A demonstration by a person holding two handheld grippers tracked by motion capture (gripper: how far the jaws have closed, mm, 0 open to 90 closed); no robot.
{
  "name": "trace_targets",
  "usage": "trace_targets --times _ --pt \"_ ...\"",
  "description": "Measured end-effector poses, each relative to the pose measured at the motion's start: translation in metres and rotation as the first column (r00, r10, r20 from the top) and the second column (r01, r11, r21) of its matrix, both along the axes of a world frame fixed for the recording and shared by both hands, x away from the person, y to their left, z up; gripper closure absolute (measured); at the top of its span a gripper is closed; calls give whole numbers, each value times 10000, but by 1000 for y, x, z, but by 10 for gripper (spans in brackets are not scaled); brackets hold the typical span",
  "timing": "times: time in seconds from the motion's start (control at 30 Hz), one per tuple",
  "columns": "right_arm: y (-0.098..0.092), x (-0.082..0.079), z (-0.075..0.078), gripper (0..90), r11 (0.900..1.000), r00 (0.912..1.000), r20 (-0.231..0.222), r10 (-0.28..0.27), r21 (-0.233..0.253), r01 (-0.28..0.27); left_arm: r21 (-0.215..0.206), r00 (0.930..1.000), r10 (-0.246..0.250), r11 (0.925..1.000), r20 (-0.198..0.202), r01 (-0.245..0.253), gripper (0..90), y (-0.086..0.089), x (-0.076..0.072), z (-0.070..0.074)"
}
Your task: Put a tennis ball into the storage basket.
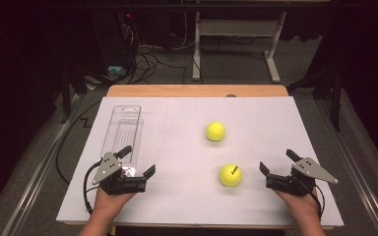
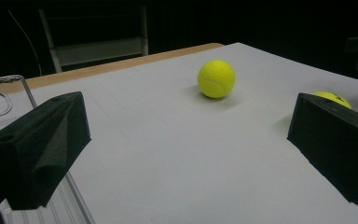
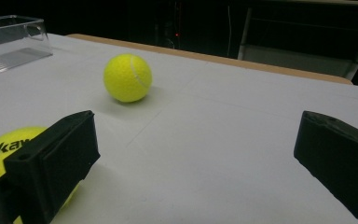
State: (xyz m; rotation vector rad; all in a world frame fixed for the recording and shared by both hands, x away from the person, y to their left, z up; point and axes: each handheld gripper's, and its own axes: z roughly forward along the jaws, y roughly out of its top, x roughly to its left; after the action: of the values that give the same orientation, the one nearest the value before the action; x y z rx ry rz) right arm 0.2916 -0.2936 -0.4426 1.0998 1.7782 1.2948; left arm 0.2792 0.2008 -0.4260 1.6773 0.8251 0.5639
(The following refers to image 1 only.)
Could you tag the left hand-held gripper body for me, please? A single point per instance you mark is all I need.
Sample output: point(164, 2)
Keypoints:
point(108, 167)

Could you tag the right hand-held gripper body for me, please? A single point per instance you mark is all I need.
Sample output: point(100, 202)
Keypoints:
point(310, 170)

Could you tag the clear plastic container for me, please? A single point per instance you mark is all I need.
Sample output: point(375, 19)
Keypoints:
point(124, 131)

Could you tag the yellow tennis ball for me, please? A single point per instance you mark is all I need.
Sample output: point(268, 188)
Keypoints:
point(215, 131)
point(230, 175)

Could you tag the person's right hand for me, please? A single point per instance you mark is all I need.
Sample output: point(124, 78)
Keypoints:
point(303, 205)

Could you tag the person's left hand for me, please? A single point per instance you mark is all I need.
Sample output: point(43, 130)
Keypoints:
point(108, 203)

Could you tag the white table cover board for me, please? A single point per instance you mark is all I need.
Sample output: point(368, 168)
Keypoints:
point(183, 183)

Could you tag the black metal stand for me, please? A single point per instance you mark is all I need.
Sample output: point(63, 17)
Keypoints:
point(334, 95)
point(67, 95)

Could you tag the small teal object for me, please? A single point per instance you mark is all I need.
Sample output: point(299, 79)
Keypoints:
point(116, 70)

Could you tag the wooden table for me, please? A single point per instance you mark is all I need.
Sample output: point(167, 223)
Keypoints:
point(197, 90)

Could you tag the black computer tower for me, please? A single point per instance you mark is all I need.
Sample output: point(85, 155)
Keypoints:
point(113, 42)

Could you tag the metal floor rail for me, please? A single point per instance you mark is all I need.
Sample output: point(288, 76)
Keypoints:
point(36, 177)
point(357, 170)

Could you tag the white metal desk frame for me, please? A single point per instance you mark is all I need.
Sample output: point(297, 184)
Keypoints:
point(236, 28)

